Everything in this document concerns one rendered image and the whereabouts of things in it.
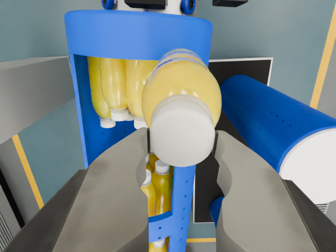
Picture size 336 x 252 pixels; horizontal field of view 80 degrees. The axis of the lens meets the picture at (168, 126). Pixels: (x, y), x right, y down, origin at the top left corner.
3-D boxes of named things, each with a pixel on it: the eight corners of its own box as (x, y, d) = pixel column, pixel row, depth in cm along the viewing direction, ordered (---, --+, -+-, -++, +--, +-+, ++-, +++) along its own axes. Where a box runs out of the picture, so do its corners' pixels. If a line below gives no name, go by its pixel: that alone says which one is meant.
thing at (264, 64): (191, 211, 208) (192, 223, 194) (192, 58, 148) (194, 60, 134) (242, 210, 206) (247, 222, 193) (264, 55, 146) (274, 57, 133)
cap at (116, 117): (120, 108, 49) (120, 115, 50) (107, 112, 46) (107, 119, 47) (131, 111, 47) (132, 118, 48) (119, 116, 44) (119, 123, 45)
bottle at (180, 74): (211, 84, 30) (252, 154, 13) (169, 103, 32) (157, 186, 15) (193, 37, 27) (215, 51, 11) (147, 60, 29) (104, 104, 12)
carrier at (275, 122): (222, 119, 150) (261, 105, 146) (284, 212, 70) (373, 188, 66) (211, 83, 140) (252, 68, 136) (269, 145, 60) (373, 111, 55)
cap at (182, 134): (220, 142, 13) (226, 158, 12) (167, 161, 14) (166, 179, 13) (198, 89, 12) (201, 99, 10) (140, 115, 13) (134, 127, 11)
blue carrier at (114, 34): (108, 249, 86) (96, 340, 61) (83, 19, 51) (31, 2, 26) (173, 242, 91) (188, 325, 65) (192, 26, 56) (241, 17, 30)
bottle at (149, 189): (154, 244, 53) (156, 188, 46) (127, 242, 54) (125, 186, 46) (156, 222, 60) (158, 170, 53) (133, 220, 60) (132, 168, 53)
